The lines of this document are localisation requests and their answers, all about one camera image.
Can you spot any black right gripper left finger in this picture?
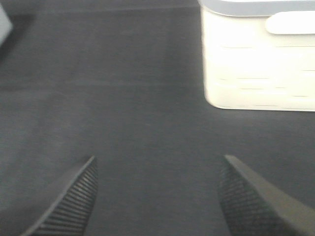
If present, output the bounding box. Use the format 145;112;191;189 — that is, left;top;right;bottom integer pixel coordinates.
21;156;98;236

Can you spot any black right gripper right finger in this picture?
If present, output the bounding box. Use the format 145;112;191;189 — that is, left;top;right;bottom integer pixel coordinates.
218;155;315;236

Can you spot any black table cloth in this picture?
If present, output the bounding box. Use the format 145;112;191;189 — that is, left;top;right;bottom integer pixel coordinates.
0;0;315;236

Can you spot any white slotted basket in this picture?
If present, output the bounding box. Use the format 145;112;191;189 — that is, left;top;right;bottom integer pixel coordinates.
199;0;315;112

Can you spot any grey perforated basket yellow handle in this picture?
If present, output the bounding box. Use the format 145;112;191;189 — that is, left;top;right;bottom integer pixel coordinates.
0;5;13;45

